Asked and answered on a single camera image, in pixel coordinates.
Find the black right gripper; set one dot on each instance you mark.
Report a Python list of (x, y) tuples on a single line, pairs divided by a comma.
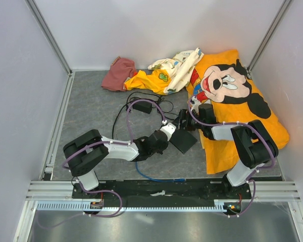
[(185, 115)]

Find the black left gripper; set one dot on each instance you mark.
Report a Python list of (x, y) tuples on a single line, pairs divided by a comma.
[(160, 150)]

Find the black network switch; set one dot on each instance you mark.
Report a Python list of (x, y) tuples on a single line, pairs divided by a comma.
[(183, 140)]

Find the black power adapter brick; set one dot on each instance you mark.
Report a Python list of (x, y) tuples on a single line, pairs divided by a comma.
[(143, 106)]

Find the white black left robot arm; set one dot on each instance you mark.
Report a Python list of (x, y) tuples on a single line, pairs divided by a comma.
[(87, 151)]

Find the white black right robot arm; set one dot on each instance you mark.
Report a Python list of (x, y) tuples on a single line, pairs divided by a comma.
[(255, 147)]

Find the yellow dinosaur garment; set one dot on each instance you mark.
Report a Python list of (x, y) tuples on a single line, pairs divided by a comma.
[(157, 81)]

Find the orange Mickey Mouse pillow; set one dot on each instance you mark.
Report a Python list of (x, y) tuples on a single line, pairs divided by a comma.
[(221, 80)]

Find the cream dinosaur print cloth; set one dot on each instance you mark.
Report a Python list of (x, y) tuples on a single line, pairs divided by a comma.
[(176, 72)]

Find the maroon red cloth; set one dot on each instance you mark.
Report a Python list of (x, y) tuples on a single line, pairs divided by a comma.
[(120, 70)]

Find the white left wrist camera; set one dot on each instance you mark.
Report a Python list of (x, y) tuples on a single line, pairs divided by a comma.
[(168, 129)]

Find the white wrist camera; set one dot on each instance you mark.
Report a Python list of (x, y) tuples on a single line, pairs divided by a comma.
[(168, 129), (194, 102)]

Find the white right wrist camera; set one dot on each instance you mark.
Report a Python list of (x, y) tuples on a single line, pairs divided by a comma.
[(194, 102)]

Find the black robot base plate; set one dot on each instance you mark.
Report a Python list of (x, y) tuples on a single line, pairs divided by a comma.
[(204, 189)]

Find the aluminium frame rail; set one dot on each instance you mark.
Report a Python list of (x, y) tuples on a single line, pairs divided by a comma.
[(49, 191)]

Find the grey slotted cable duct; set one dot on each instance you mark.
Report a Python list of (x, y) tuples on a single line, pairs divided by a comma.
[(156, 204)]

